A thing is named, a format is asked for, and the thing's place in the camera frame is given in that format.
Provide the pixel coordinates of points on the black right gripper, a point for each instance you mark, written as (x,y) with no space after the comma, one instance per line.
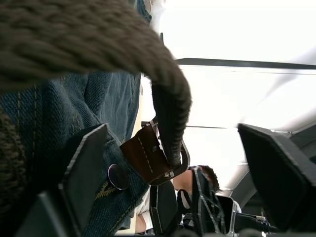
(228,212)

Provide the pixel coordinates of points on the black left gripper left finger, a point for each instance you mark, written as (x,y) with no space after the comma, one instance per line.
(84,168)

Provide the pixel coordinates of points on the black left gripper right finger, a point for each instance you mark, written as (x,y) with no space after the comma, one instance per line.
(276,172)

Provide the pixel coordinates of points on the blue denim shorts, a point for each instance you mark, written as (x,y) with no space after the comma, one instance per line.
(61,116)

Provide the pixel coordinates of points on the brown braided belt with buckle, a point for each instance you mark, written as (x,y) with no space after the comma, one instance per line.
(74,34)

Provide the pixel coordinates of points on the person in white shirt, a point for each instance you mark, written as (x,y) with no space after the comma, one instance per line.
(187,180)

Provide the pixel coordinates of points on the black ceiling rail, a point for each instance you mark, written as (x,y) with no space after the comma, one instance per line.
(247,63)

